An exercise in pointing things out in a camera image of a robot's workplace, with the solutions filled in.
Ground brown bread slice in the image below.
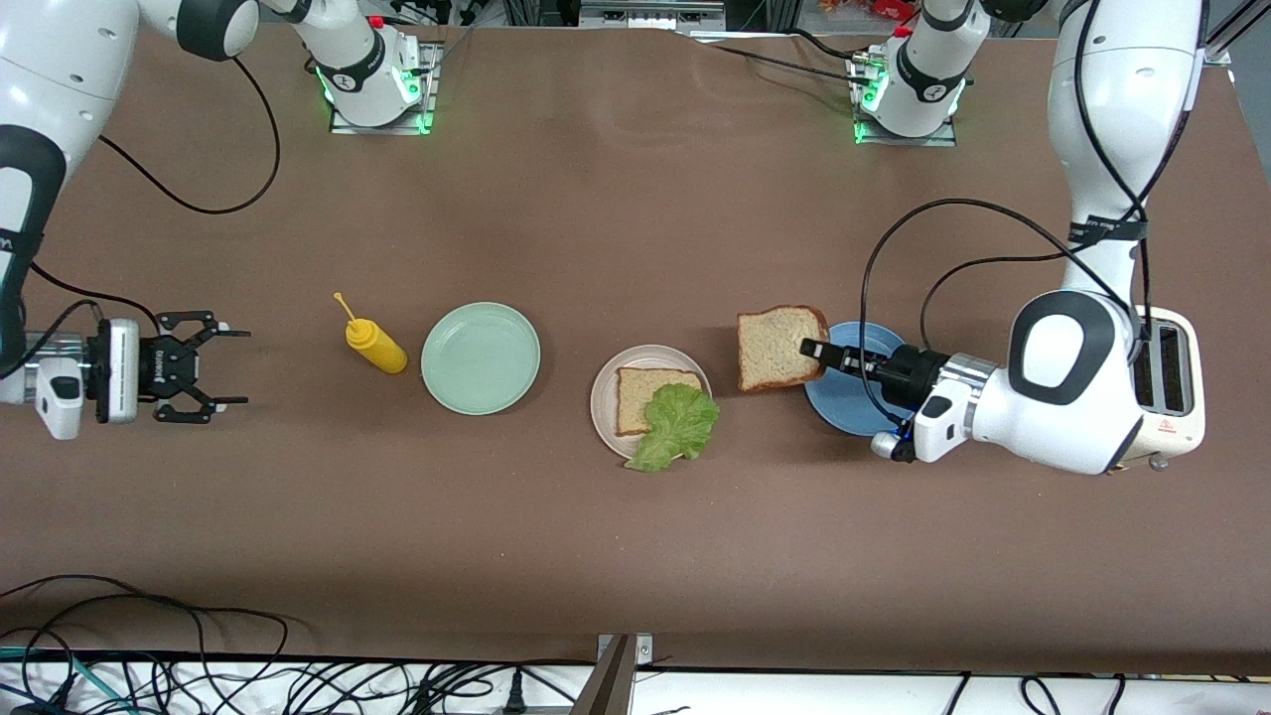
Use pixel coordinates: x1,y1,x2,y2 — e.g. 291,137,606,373
737,305,831,393
616,367,703,438

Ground yellow squeeze mustard bottle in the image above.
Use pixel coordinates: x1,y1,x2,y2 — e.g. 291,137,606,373
333,291,409,375

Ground green lettuce leaf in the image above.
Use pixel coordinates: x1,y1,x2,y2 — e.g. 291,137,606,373
624,382,722,474

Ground blue round plate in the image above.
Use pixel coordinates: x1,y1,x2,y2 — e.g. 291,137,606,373
802,321,919,438

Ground beige round plate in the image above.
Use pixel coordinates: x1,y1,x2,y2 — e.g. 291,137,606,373
590,344,716,466

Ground mint green round plate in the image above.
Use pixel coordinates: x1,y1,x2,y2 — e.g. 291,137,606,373
420,301,542,416

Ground white two-slot toaster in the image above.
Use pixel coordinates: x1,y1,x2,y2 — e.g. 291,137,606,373
1117,306,1208,476

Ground red objects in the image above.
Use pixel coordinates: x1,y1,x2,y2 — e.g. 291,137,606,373
819,0,919,21

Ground silver equipment box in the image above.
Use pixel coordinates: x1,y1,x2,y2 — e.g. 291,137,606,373
579,0,726,29

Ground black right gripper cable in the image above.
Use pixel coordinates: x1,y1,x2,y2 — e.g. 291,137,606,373
0,260,162,383

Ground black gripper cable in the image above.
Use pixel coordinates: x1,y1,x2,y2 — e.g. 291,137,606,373
859,0,1212,430
0,260,162,383

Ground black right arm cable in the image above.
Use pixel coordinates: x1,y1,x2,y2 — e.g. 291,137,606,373
97,55,282,215

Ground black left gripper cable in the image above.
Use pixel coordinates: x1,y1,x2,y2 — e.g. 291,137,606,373
859,0,1212,430

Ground long black looped cable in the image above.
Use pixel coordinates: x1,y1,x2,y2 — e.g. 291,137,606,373
0,574,299,715

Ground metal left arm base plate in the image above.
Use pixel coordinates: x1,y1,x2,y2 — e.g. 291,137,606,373
849,50,959,148

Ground teal cable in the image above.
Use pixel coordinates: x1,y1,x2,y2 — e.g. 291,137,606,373
0,645,135,714

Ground tangled black cable bundle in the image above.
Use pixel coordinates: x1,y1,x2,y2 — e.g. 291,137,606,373
149,655,597,715

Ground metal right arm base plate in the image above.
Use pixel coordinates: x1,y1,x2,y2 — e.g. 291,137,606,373
328,40,440,136

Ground aluminium profile post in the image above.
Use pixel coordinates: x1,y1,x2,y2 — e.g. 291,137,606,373
571,633,656,715

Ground aluminium frame rail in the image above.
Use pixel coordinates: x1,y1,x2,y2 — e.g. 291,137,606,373
1197,0,1271,69

